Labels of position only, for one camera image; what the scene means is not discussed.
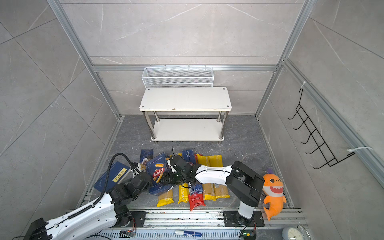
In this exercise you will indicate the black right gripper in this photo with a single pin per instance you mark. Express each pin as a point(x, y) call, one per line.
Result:
point(169, 174)

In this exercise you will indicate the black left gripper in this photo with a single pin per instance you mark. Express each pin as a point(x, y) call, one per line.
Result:
point(150, 186)

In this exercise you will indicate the blue Barilla spaghetti bag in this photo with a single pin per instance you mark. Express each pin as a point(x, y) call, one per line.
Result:
point(189, 156)

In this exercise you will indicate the blue Barilla pasta box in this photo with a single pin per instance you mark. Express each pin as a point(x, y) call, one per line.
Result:
point(156, 168)

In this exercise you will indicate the red spaghetti bag with window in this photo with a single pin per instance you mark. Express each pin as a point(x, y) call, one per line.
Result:
point(196, 198)

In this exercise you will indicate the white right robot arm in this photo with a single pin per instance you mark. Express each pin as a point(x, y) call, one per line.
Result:
point(245, 183)

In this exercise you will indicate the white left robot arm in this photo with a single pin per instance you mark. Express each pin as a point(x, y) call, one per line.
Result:
point(108, 210)

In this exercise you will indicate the white two-tier shelf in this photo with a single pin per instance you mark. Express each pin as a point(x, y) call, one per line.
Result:
point(186, 114)

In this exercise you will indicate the yellow Pastatime spaghetti bag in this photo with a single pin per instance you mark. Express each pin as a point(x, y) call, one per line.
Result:
point(183, 193)

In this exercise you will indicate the blue hardcover book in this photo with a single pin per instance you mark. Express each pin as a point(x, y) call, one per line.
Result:
point(117, 173)

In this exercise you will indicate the blue white marker pen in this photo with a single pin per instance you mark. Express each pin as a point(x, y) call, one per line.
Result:
point(188, 233)

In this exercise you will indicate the orange shark plush toy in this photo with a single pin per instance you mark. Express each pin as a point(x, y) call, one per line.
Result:
point(274, 190)

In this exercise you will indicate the white alarm clock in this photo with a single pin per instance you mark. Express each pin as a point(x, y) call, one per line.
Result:
point(296, 233)

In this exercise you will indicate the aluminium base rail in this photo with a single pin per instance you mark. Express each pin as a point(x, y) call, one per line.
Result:
point(153, 223)

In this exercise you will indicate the white wire mesh basket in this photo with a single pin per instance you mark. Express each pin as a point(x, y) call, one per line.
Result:
point(178, 77)

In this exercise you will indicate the black wire hook rack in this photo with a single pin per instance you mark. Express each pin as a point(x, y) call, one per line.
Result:
point(315, 136)

